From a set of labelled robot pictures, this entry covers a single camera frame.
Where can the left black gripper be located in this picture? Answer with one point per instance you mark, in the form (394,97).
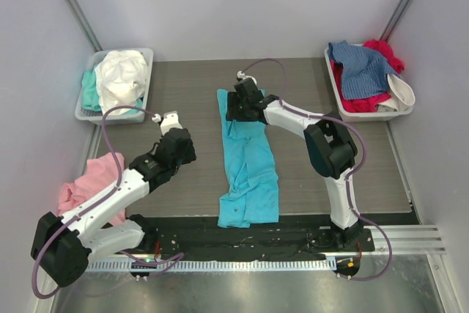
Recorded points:
(184,148)

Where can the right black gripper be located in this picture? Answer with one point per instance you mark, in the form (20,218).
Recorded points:
(234,108)

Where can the cyan t shirt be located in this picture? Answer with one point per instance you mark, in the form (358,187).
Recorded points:
(250,167)

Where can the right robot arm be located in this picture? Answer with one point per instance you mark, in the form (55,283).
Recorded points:
(330,146)

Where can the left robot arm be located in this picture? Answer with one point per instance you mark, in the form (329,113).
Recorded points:
(65,245)

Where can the pink t shirt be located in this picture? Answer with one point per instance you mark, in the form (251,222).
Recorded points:
(99,174)

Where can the teal green t shirt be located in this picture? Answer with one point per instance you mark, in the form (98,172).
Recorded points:
(90,97)

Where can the right grey plastic basket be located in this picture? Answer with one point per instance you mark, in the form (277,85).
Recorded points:
(359,117)

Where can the blue patterned t shirt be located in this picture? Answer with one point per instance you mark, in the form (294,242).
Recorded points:
(364,70)

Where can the red t shirt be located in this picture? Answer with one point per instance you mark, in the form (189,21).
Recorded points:
(369,104)

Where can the cream white t shirt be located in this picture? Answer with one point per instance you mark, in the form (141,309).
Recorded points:
(402,96)

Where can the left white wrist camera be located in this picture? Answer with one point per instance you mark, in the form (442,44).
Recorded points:
(167,121)

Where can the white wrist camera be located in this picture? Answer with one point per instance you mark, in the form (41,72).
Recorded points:
(167,121)
(241,76)

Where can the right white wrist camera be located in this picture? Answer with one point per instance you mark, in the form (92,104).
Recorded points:
(241,76)

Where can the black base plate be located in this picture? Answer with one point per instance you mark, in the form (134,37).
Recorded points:
(293,238)

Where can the slotted cable duct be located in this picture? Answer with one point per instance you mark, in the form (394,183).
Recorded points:
(126,264)

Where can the left aluminium frame post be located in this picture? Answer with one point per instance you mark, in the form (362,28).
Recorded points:
(84,24)

